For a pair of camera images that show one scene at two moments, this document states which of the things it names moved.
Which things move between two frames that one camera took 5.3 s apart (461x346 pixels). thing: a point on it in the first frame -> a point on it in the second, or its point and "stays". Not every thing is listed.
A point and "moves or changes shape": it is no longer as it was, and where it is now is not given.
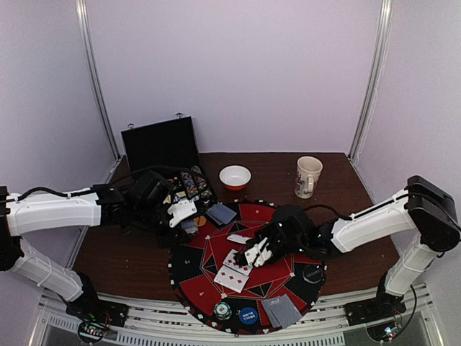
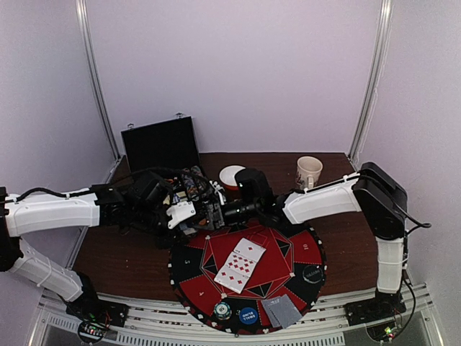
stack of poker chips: x=222 y=311 stays
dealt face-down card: x=273 y=318 stays
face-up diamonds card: x=230 y=262 stays
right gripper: x=265 y=239 -> x=219 y=214
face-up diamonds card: x=230 y=278 stays
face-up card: x=238 y=238 moves or changes shape
